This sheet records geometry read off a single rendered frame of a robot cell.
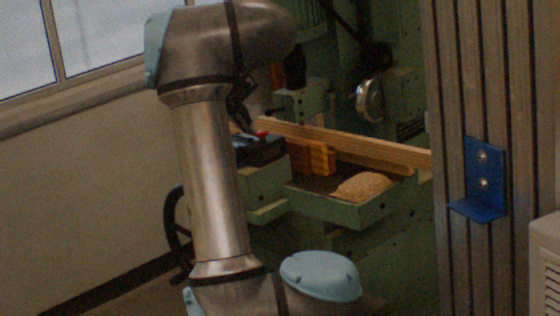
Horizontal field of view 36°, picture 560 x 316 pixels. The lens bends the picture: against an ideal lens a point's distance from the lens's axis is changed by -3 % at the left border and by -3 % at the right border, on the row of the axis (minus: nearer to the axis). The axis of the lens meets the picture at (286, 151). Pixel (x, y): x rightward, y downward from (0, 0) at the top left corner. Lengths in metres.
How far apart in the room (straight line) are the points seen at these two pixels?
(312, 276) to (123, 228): 2.20
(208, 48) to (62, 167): 1.98
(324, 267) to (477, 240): 0.26
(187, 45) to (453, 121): 0.41
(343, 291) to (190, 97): 0.36
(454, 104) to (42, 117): 2.21
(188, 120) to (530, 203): 0.53
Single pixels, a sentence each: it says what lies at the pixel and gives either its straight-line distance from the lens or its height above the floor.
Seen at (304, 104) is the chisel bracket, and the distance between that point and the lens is 2.07.
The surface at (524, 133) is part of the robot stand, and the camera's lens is 1.03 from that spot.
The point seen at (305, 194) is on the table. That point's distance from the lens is 1.94.
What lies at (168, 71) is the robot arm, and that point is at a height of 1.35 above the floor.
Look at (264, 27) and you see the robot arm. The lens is 1.32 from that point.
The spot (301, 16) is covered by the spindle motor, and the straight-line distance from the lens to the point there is 1.97.
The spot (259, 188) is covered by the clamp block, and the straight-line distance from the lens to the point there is 1.94.
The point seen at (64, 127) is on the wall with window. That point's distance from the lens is 3.21.
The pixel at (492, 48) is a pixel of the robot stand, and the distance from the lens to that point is 1.04.
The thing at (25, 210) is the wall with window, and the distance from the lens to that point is 3.21.
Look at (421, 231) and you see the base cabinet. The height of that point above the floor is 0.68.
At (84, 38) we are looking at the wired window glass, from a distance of 3.29.
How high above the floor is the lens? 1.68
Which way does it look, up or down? 21 degrees down
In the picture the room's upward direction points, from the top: 8 degrees counter-clockwise
